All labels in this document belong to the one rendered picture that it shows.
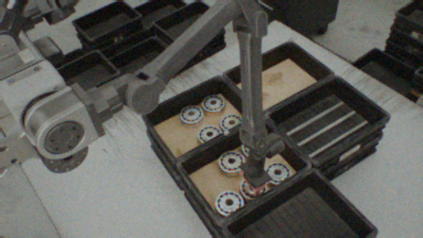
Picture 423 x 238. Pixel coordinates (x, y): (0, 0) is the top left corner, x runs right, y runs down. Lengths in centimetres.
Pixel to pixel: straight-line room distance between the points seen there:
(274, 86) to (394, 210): 71
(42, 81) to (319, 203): 101
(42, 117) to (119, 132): 102
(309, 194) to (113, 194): 79
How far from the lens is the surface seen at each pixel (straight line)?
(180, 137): 166
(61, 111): 90
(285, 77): 189
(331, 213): 148
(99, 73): 259
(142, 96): 95
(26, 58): 105
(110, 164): 181
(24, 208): 275
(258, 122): 122
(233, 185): 151
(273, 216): 145
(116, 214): 167
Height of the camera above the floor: 211
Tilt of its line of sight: 48 degrees down
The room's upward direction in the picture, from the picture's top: 6 degrees counter-clockwise
